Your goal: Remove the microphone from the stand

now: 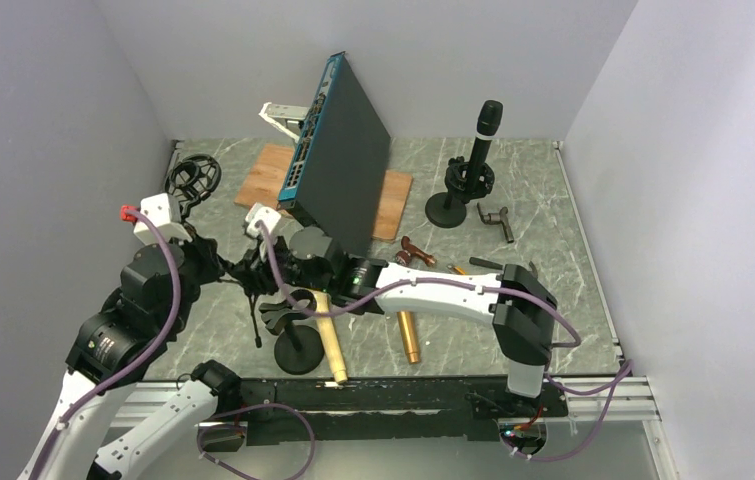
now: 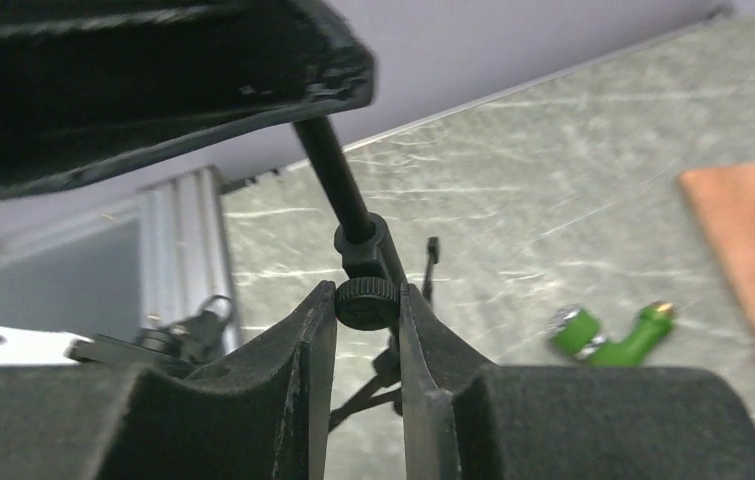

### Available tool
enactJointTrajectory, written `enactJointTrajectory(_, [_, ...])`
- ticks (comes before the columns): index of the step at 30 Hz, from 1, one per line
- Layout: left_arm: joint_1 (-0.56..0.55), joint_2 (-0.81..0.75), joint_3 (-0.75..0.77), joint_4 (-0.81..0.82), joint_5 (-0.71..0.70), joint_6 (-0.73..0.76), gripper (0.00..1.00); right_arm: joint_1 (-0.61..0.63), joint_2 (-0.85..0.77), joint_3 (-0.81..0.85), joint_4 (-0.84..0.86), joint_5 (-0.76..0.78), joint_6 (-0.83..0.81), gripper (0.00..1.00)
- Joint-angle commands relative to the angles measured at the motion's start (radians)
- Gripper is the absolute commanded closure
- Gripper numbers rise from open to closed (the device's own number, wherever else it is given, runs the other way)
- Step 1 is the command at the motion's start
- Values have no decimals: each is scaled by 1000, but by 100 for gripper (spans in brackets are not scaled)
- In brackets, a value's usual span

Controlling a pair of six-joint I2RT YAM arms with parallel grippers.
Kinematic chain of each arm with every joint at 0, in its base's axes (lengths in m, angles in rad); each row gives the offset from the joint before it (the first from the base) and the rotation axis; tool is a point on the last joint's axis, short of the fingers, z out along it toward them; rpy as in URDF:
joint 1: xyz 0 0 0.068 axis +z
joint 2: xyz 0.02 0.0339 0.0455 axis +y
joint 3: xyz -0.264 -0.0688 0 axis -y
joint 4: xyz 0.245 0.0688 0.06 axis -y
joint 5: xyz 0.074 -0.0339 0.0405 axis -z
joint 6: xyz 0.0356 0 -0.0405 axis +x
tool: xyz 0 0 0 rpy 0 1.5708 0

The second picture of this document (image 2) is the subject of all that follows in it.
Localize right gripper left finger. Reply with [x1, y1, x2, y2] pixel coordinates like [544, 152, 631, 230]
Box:
[0, 281, 336, 479]

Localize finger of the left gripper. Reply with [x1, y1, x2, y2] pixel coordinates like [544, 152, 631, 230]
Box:
[0, 1, 375, 200]

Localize black tripod shock-mount stand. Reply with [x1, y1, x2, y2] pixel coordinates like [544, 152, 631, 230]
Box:
[293, 117, 407, 435]

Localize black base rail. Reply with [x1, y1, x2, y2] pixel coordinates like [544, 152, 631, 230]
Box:
[65, 295, 233, 379]

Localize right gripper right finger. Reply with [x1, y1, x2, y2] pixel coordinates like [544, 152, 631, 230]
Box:
[399, 284, 755, 480]

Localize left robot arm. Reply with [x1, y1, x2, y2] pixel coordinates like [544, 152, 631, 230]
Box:
[0, 1, 375, 366]

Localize green plastic tap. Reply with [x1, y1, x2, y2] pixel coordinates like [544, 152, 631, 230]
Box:
[547, 301, 676, 369]

